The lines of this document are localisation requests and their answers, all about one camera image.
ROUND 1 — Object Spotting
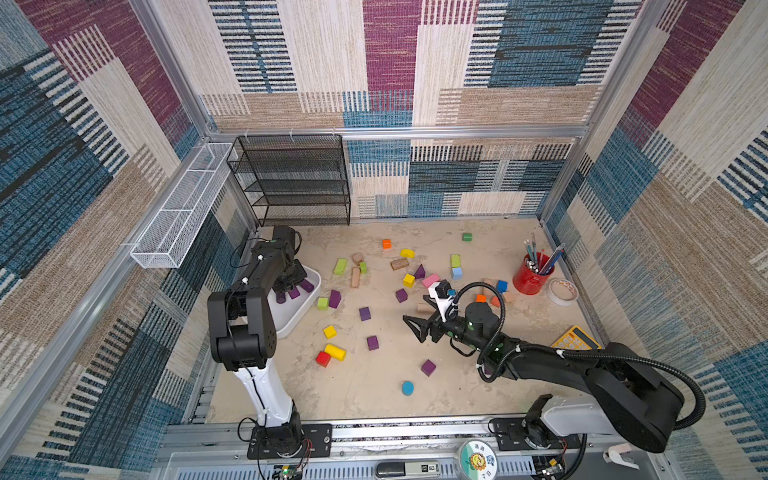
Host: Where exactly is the purple short cylinder block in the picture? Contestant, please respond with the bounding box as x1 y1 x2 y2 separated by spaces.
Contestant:
299 279 315 293

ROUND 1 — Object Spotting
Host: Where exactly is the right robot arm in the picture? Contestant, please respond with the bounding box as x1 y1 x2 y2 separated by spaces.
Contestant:
402 280 706 453

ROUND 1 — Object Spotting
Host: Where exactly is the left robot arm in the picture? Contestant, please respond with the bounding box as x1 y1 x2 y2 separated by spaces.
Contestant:
207 226 306 457

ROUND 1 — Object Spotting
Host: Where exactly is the white plastic storage bin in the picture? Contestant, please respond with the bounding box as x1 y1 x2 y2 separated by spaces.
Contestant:
267 266 322 339

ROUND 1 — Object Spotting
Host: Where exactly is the purple cube front centre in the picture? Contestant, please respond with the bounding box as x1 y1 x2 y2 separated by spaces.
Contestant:
421 360 437 377

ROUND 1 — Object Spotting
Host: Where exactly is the lime green long block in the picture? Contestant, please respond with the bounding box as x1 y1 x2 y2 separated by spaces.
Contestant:
333 258 348 276

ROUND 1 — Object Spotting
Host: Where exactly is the purple cube near yellow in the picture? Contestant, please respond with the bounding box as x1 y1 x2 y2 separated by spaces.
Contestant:
366 336 380 351

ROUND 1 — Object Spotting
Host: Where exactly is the pink rectangular block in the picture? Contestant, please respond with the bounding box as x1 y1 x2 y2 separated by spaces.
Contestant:
422 274 441 288

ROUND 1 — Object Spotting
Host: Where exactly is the light wood long block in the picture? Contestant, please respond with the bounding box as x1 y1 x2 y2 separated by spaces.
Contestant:
350 266 361 288

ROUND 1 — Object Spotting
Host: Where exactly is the blue round disc block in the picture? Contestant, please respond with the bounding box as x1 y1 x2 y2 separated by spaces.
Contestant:
401 381 415 396

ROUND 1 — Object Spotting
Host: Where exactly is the dark wood grain block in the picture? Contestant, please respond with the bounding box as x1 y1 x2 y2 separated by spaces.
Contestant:
390 257 409 271

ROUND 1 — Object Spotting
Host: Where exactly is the small yellow cube block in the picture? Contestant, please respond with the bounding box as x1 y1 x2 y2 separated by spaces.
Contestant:
323 325 337 339

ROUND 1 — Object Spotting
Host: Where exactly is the yellow cylinder block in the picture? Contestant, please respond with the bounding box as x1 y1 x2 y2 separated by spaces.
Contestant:
324 343 347 361

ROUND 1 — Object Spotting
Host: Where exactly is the red cube block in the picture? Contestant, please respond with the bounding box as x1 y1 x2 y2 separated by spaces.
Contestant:
315 351 332 368

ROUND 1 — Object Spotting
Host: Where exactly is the red pencil bucket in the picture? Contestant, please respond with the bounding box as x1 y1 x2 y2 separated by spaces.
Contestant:
512 252 554 295

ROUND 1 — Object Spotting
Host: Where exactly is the tape roll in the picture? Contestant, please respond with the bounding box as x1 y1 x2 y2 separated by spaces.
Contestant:
546 278 579 306

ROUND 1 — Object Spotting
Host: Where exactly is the yellow calculator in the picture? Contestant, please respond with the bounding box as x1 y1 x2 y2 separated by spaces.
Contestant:
552 326 601 350

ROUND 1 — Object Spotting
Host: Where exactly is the round green sticker badge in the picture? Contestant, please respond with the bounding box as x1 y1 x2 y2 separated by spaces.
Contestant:
454 439 498 480

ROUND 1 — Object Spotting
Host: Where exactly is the black wire mesh shelf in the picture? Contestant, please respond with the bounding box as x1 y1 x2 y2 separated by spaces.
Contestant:
228 135 351 227

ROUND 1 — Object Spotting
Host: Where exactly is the white wire mesh basket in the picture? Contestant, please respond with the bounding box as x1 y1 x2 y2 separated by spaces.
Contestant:
130 143 232 269

